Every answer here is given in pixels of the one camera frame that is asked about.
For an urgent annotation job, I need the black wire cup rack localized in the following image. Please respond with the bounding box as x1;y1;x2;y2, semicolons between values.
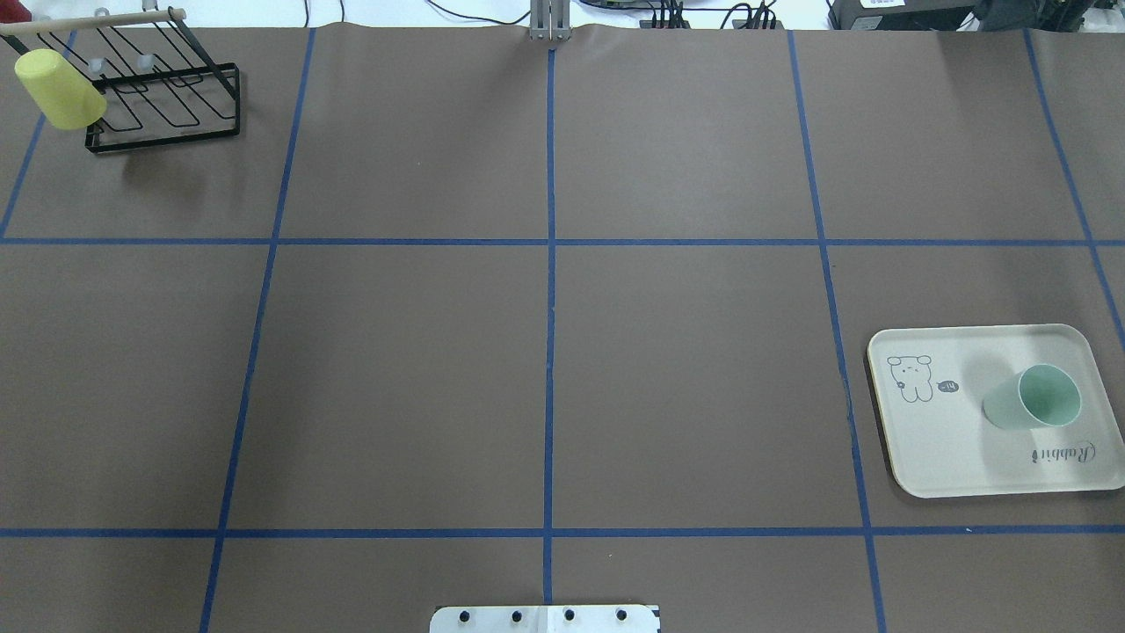
3;1;243;155

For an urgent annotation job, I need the green plastic cup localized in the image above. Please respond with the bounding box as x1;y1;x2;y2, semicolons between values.
982;364;1085;429

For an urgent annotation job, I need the black box device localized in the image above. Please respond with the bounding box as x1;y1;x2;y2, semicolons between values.
828;1;977;31

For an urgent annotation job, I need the yellow plastic cup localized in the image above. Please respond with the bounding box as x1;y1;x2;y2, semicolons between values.
14;48;107;132

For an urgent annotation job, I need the aluminium frame post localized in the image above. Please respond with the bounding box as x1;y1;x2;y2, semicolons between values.
527;0;573;40

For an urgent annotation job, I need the cream rabbit tray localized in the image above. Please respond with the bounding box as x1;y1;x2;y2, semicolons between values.
867;324;1122;499

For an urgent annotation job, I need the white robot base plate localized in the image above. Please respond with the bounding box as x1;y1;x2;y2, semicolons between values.
429;604;662;632

